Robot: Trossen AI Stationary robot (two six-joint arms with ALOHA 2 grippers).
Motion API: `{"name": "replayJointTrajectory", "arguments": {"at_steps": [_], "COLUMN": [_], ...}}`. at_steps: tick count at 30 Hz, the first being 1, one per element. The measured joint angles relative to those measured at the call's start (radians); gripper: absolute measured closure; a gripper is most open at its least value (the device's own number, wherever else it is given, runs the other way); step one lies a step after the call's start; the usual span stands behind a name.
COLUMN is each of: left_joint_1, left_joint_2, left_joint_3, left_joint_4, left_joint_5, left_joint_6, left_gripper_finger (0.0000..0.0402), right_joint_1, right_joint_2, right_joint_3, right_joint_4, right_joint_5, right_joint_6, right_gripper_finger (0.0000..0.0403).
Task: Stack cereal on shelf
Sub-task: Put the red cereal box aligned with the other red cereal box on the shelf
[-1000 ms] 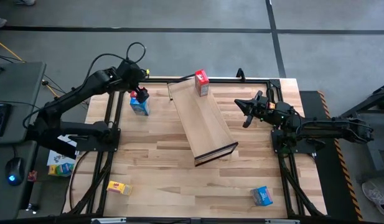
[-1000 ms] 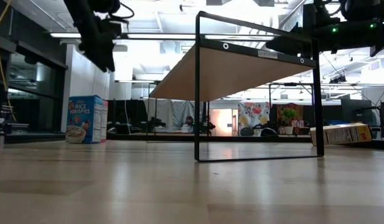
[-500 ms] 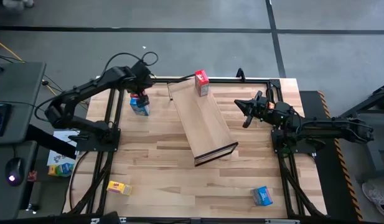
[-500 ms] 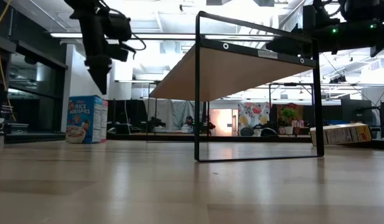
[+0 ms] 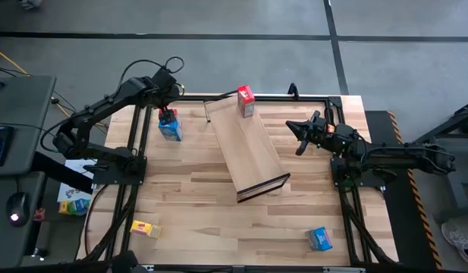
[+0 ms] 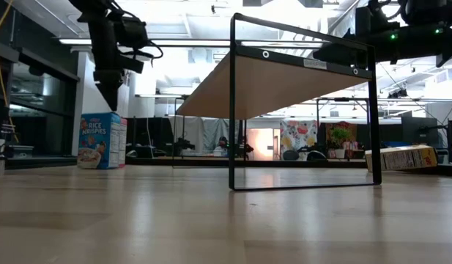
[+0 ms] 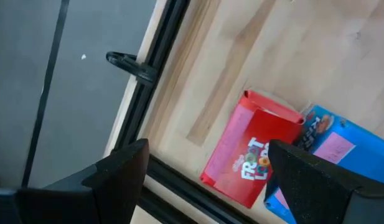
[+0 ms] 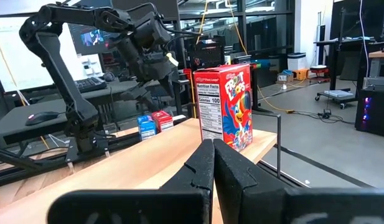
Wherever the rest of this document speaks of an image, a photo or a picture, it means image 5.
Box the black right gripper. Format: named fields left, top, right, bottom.
left=285, top=110, right=358, bottom=156

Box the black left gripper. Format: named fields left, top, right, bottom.
left=149, top=67, right=181, bottom=124

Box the red cereal box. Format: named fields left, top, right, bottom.
left=237, top=84, right=256, bottom=119
left=159, top=108, right=179, bottom=123

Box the blue cereal box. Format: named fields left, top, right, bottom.
left=158, top=119, right=184, bottom=143
left=304, top=226, right=334, bottom=252

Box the colourful cereal multipack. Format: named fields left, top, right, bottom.
left=58, top=198, right=92, bottom=217

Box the black stand beam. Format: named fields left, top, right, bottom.
left=30, top=151, right=94, bottom=195

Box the white printed paper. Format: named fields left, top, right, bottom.
left=57, top=158, right=99, bottom=204

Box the black hazard-striped floor mat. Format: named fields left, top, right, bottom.
left=364, top=109, right=444, bottom=271

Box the grey desk surface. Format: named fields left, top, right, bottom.
left=0, top=171, right=46, bottom=268
left=0, top=74, right=57, bottom=178

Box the grey metal stand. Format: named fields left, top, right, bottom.
left=409, top=98, right=468, bottom=221

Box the black backlit keyboard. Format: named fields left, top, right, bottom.
left=0, top=126, right=14, bottom=168

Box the black computer mouse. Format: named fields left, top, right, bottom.
left=5, top=191, right=30, bottom=228

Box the white shoe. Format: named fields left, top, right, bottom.
left=18, top=0, right=44, bottom=11

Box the small shiny caster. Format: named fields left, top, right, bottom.
left=31, top=246, right=49, bottom=262

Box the grey shoe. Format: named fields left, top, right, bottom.
left=441, top=221, right=468, bottom=265

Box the black metal table frame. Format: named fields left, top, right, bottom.
left=81, top=83, right=397, bottom=266

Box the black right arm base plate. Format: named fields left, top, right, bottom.
left=330, top=157, right=387, bottom=190

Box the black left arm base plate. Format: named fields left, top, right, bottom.
left=91, top=155, right=148, bottom=187

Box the long black cable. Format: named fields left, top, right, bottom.
left=83, top=184, right=108, bottom=262

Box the black desk cable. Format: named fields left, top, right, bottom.
left=0, top=121, right=68, bottom=145

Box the black floor cable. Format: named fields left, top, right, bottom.
left=0, top=64, right=33, bottom=77

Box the yellow cable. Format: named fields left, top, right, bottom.
left=0, top=43, right=108, bottom=129

